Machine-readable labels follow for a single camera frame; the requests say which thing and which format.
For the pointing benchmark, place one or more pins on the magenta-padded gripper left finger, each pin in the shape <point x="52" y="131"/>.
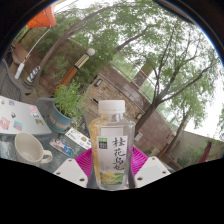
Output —
<point x="70" y="171"/>

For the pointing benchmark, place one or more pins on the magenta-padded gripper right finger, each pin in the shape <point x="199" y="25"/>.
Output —
<point x="151" y="170"/>

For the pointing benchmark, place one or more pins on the clear white-capped drink bottle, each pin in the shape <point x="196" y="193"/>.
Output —
<point x="111" y="150"/>

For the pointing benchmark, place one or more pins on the small colourful card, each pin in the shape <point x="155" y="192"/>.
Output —
<point x="61" y="147"/>

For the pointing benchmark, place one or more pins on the white sticker sheet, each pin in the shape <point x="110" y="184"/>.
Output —
<point x="78" y="137"/>

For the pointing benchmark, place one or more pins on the slender-trunk tree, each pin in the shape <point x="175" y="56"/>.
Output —
<point x="176" y="135"/>

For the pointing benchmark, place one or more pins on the cream ribbed ceramic mug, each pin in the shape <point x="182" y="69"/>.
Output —
<point x="28" y="150"/>

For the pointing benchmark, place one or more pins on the forked-trunk tree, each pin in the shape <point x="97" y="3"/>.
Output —
<point x="148" y="115"/>

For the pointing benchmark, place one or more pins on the closed maroon parasol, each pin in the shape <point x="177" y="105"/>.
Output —
<point x="205" y="151"/>

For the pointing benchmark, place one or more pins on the green plant in teal pot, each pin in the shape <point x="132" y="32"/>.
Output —
<point x="66" y="100"/>

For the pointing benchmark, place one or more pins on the silver laptop with stickers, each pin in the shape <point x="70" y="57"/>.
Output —
<point x="23" y="116"/>

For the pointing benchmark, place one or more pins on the blue yellow striped bollard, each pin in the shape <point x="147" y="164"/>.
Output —
<point x="32" y="74"/>

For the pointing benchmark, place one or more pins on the leaning-trunk tree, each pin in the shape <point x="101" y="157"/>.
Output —
<point x="58" y="41"/>

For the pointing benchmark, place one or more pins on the orange parasol with white pole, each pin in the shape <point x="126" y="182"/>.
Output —
<point x="43" y="18"/>

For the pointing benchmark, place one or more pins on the grey wall utility box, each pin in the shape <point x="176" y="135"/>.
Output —
<point x="138" y="136"/>

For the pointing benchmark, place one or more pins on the black wall lantern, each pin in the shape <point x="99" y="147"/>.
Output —
<point x="138" y="116"/>
<point x="98" y="82"/>

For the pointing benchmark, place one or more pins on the striped globe lamp post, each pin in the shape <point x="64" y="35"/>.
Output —
<point x="75" y="68"/>

